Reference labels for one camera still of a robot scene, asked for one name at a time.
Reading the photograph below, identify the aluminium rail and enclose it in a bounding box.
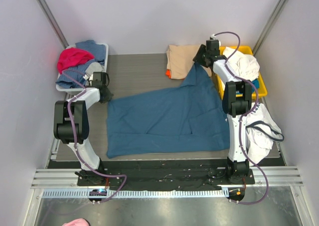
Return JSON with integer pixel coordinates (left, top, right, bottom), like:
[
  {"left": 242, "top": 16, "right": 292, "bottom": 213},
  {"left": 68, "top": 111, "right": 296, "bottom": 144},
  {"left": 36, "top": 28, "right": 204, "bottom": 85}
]
[{"left": 31, "top": 169, "right": 80, "bottom": 188}]

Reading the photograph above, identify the yellow plastic tray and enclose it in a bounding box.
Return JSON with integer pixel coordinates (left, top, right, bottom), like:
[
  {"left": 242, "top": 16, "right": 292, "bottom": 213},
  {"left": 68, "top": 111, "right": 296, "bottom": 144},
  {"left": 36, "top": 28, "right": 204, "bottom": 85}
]
[{"left": 216, "top": 45, "right": 268, "bottom": 99}]

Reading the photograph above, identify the folded beige t-shirt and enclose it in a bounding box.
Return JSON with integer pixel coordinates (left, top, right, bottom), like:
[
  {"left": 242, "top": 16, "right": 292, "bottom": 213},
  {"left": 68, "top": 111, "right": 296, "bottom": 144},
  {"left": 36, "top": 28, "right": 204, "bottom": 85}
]
[{"left": 166, "top": 45, "right": 200, "bottom": 80}]

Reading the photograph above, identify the white t-shirt in tray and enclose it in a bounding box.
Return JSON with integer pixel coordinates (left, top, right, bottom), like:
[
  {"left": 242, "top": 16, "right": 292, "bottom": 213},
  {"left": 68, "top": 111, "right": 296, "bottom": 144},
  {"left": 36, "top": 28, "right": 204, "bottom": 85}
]
[{"left": 222, "top": 47, "right": 260, "bottom": 81}]

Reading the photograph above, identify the white printed t-shirt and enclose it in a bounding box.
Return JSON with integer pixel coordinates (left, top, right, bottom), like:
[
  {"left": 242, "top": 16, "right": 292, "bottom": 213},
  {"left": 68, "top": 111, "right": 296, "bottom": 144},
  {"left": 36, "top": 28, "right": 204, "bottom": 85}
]
[{"left": 246, "top": 103, "right": 285, "bottom": 164}]

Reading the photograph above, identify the left aluminium frame post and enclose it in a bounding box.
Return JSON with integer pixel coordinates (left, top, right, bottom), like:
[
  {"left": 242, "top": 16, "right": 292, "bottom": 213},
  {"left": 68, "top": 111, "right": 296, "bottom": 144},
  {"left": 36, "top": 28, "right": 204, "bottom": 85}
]
[{"left": 36, "top": 0, "right": 69, "bottom": 48}]

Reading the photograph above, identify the blue checked shirt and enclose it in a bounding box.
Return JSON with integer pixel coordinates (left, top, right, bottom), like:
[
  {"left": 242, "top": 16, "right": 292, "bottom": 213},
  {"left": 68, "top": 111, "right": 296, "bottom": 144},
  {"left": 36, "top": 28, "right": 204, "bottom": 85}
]
[{"left": 56, "top": 40, "right": 109, "bottom": 92}]

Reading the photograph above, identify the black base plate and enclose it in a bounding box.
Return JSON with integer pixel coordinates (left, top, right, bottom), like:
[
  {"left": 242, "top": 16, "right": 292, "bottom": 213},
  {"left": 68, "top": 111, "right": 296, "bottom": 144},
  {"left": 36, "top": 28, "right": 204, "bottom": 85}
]
[{"left": 47, "top": 157, "right": 256, "bottom": 191}]

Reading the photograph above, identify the pink object at bottom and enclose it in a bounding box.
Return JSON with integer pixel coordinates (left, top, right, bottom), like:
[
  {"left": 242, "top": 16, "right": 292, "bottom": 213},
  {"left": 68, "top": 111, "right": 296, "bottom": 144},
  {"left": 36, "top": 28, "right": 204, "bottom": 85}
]
[{"left": 62, "top": 218, "right": 90, "bottom": 226}]

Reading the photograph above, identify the dark blue t-shirt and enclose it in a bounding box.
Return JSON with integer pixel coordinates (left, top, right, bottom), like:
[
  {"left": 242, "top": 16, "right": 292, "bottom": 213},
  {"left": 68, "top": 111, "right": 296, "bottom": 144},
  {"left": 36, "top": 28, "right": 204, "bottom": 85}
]
[{"left": 106, "top": 64, "right": 230, "bottom": 158}]

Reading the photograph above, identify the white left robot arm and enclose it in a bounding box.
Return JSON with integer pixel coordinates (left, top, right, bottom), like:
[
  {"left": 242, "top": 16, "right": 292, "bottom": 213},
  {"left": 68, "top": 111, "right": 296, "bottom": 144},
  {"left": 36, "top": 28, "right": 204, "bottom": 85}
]
[{"left": 53, "top": 70, "right": 113, "bottom": 186}]

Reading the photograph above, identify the grey garment in bin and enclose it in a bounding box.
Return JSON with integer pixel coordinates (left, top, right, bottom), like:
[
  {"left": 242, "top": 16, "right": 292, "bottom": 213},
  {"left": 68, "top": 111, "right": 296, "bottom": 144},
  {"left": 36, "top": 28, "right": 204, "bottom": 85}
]
[{"left": 85, "top": 62, "right": 104, "bottom": 76}]

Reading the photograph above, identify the right aluminium frame post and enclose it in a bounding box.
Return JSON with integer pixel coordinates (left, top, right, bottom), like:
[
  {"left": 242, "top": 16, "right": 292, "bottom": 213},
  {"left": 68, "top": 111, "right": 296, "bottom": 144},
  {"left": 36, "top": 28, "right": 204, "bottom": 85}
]
[{"left": 253, "top": 0, "right": 289, "bottom": 55}]

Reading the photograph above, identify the teal garment in tray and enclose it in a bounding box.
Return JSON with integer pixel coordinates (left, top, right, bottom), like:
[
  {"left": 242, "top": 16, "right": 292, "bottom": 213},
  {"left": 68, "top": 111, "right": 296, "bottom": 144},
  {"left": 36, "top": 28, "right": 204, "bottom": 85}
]
[{"left": 252, "top": 79, "right": 260, "bottom": 89}]

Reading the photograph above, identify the aluminium frame post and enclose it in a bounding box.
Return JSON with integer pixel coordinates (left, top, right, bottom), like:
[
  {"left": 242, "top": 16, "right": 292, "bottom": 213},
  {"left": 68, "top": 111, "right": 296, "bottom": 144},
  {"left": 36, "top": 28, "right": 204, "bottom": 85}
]
[
  {"left": 253, "top": 0, "right": 289, "bottom": 55},
  {"left": 36, "top": 0, "right": 69, "bottom": 48}
]

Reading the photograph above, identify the slotted cable duct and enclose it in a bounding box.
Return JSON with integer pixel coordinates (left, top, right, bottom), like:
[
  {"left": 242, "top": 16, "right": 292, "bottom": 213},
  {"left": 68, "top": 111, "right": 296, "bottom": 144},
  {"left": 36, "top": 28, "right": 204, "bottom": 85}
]
[{"left": 42, "top": 188, "right": 229, "bottom": 199}]

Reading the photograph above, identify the folded orange t-shirt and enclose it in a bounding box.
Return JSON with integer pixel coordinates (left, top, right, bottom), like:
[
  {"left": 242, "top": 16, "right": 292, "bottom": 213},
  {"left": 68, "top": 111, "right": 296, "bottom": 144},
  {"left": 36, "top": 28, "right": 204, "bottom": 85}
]
[{"left": 165, "top": 69, "right": 171, "bottom": 79}]

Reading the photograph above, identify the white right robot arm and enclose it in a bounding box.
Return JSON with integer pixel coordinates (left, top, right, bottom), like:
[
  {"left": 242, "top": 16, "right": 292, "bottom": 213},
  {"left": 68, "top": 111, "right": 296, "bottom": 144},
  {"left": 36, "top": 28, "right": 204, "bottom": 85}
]
[{"left": 193, "top": 36, "right": 253, "bottom": 184}]

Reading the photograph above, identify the grey plastic bin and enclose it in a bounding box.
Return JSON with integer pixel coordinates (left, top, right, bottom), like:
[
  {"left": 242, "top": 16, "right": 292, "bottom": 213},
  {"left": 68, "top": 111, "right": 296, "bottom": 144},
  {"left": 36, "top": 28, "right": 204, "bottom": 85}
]
[{"left": 56, "top": 40, "right": 109, "bottom": 95}]

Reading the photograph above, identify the pink red garment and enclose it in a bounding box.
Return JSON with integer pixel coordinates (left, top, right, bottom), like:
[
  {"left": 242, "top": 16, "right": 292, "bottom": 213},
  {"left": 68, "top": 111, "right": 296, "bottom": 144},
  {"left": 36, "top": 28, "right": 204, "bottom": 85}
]
[{"left": 57, "top": 47, "right": 95, "bottom": 74}]

